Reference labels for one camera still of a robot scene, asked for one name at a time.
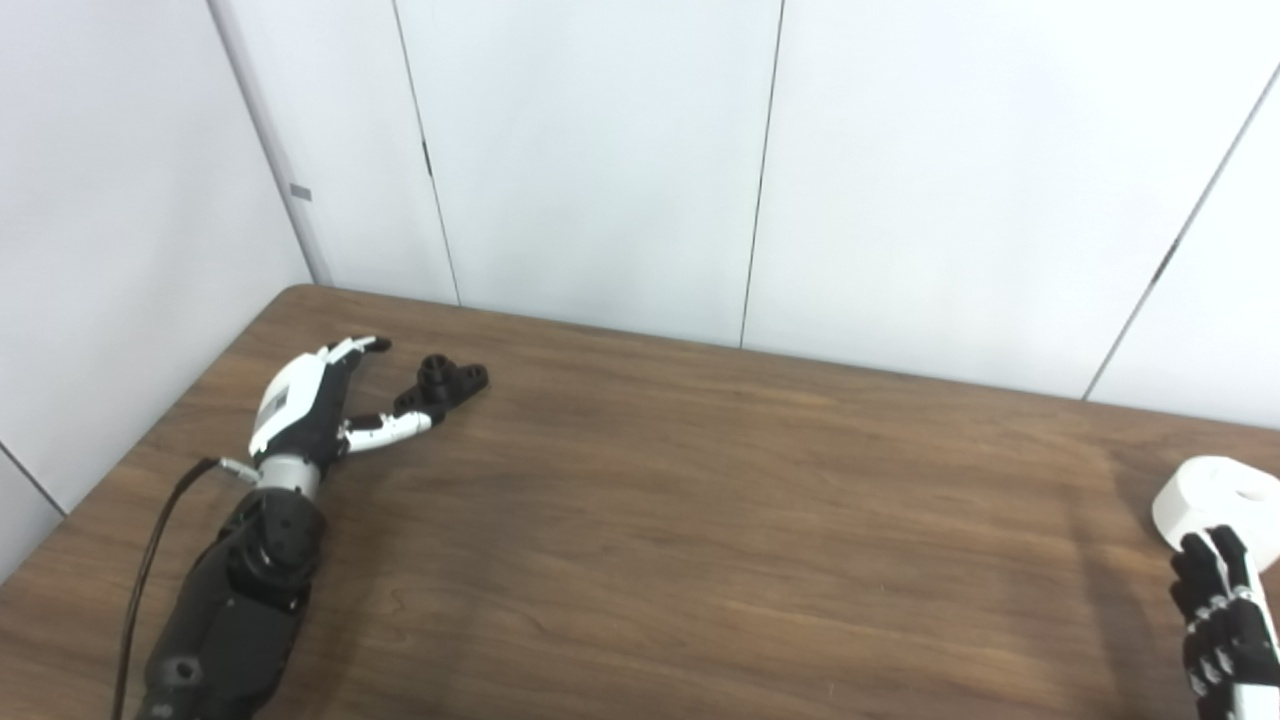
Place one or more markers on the black flanged holder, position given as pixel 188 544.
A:
pixel 455 381

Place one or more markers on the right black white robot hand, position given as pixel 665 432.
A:
pixel 1235 630

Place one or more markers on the round white piece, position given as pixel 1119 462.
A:
pixel 1205 495

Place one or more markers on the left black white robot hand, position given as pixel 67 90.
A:
pixel 295 405

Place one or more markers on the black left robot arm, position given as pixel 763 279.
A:
pixel 240 600

